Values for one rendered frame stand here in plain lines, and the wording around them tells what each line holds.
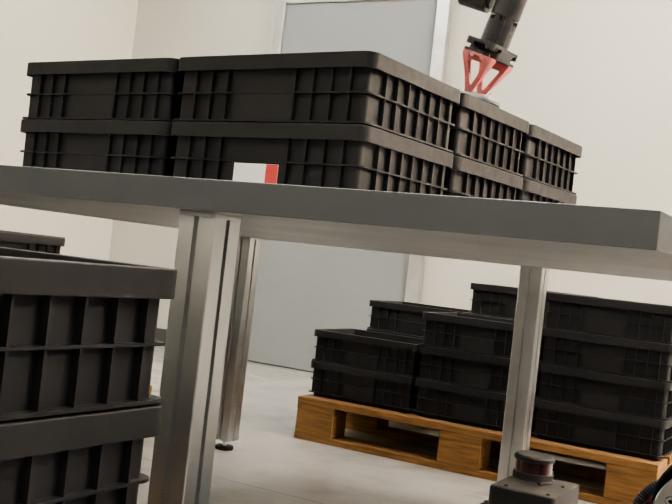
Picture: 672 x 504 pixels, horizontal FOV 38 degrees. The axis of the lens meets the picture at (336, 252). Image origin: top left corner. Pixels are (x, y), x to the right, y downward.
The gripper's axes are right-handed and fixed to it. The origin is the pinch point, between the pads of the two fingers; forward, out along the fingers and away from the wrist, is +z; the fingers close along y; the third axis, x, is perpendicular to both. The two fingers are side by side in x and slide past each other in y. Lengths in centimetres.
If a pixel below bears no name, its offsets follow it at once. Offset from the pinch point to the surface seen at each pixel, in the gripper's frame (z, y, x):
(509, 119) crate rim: 2.9, 1.0, 9.8
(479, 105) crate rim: 2.6, 14.1, 10.1
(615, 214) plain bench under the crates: 9, 72, 62
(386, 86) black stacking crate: 5.2, 44.8, 11.3
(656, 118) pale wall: -24, -283, -68
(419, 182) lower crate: 17.7, 31.6, 15.0
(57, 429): 35, 123, 50
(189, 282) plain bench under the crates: 38, 73, 13
